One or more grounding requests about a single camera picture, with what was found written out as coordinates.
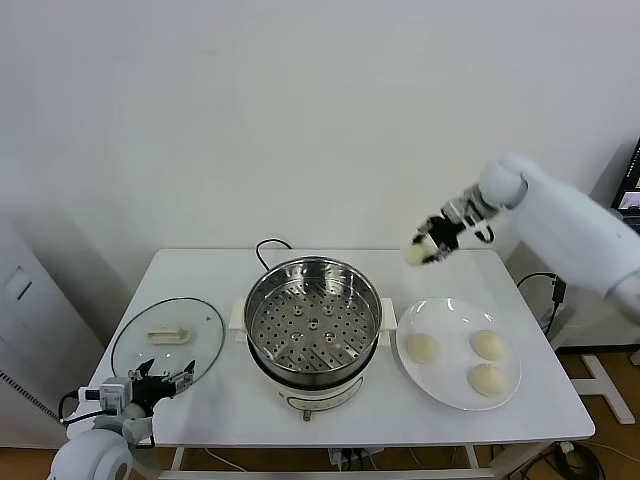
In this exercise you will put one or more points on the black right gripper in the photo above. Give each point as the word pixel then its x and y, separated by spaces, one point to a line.
pixel 448 234

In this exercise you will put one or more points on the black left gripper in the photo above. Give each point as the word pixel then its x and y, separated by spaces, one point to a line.
pixel 155 390

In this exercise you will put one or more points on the white steamed baozi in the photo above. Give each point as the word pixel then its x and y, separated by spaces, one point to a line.
pixel 416 254
pixel 423 347
pixel 489 345
pixel 486 380

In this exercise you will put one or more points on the round glass pot lid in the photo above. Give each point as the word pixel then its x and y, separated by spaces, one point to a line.
pixel 200 340

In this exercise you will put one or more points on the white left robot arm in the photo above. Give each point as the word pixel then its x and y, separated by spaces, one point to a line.
pixel 95 452

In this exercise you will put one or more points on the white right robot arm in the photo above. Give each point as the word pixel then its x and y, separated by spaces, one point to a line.
pixel 565 230

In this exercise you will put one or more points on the perforated steel steamer basket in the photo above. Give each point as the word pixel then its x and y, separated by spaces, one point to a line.
pixel 312 320

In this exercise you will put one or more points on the round white plate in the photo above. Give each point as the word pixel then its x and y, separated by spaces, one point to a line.
pixel 450 370

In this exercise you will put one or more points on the white metal cabinet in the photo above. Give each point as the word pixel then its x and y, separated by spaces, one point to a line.
pixel 40 325

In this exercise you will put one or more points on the white power strip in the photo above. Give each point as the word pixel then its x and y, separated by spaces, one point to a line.
pixel 350 457

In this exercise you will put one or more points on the black laptop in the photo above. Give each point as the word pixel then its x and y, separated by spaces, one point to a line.
pixel 627 175

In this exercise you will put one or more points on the white desk foot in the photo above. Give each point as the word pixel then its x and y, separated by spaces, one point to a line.
pixel 597 372

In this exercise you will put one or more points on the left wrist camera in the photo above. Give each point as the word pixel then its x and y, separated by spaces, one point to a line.
pixel 112 395

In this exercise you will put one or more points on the white table frame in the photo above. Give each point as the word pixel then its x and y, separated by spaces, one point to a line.
pixel 176 457

